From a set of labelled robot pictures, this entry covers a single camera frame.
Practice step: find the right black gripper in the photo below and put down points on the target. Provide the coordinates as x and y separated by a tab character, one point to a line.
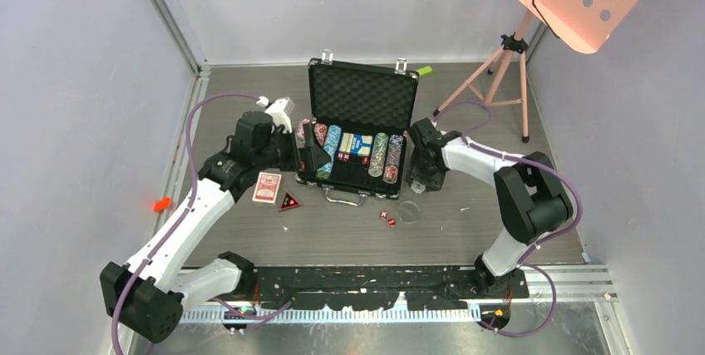
434	182

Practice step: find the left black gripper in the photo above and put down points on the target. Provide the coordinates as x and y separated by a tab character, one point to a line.
315	155

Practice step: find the light blue chip stack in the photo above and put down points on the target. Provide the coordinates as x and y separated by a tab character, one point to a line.
417	187

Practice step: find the light blue chip row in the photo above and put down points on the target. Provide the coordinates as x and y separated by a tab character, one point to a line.
330	146

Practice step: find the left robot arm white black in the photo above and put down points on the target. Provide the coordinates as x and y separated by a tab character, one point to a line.
146	293

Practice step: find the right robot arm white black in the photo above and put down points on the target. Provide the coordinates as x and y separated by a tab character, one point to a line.
532	199

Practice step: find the black poker set case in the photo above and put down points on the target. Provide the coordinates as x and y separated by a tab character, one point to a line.
361	99

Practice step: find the dark red chip stack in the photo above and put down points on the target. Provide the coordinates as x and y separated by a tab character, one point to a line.
320	131

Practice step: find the purple chip stack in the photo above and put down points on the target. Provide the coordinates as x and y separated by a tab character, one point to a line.
299	132

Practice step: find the red dice in case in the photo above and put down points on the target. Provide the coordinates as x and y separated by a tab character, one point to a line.
346	158

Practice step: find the blue orange chip row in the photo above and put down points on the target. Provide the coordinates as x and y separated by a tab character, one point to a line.
394	152

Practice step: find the blue boxed card deck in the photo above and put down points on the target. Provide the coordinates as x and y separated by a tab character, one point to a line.
356	144

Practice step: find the clear round disc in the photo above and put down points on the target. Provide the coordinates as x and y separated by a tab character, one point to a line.
408	212

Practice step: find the green grey chip row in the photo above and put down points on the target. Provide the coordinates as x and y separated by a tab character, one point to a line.
378	154

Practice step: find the red black triangle dealer button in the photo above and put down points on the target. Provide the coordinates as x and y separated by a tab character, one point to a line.
289	202

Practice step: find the red playing card deck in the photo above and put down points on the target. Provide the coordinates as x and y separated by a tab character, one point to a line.
266	188

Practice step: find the green block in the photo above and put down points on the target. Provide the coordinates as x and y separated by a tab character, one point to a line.
424	71

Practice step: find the orange clip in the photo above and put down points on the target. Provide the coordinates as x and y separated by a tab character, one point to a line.
162	204

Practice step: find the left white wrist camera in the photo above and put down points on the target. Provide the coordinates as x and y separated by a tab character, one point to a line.
280	110

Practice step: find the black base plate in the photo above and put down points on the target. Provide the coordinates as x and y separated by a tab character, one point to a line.
368	288

